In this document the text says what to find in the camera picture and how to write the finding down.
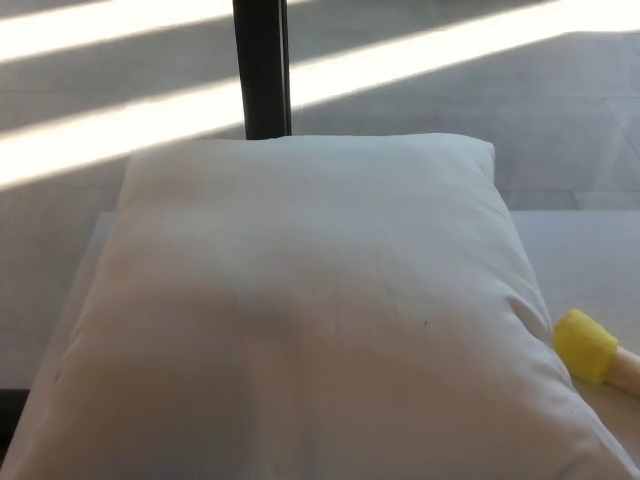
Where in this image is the claw hammer with yellow foam grip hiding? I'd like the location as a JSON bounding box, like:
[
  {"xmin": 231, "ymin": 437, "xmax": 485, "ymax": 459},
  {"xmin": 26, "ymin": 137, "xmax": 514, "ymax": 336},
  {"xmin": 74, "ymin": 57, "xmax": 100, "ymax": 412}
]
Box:
[{"xmin": 552, "ymin": 308, "xmax": 640, "ymax": 397}]

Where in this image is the white pillow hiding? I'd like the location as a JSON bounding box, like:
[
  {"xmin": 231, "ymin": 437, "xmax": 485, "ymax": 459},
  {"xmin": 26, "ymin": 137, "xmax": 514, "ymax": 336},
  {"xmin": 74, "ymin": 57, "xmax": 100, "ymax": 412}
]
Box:
[{"xmin": 0, "ymin": 132, "xmax": 640, "ymax": 480}]

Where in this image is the black vertical post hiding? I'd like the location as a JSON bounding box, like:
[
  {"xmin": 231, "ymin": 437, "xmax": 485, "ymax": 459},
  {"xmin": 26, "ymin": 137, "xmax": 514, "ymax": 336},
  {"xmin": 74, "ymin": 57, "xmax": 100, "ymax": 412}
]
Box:
[{"xmin": 232, "ymin": 0, "xmax": 294, "ymax": 141}]

